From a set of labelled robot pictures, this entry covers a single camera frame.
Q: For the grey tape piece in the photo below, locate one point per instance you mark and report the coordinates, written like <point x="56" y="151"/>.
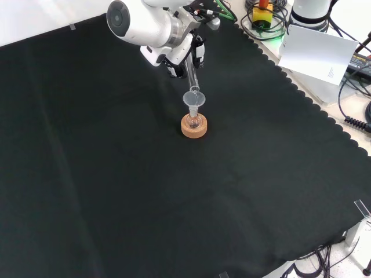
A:
<point x="72" y="27"/>

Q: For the clear plastic funnel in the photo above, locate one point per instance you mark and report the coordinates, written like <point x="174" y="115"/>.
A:
<point x="193" y="101"/>

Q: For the clear tape strip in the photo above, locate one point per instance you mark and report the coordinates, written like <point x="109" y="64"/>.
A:
<point x="224" y="274"/>
<point x="363" y="208"/>

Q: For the yellow stop button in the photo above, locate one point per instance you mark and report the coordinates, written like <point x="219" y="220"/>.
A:
<point x="262" y="16"/>

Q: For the black bench cloth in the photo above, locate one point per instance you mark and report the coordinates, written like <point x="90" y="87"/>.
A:
<point x="116" y="173"/>

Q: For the black power adapter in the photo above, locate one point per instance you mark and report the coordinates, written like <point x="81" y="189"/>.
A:
<point x="359" y="63"/>

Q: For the white box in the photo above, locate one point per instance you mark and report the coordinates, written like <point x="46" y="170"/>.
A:
<point x="319" y="88"/>

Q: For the clear glass graduated cylinder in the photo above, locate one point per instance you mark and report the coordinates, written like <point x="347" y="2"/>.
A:
<point x="192" y="75"/>

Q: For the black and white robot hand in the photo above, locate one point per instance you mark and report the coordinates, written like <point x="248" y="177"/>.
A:
<point x="178" y="53"/>

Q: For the pale board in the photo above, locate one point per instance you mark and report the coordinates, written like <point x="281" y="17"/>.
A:
<point x="316" y="53"/>

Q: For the clear round-bottom flask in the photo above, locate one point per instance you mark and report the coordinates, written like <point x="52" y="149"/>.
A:
<point x="194" y="121"/>

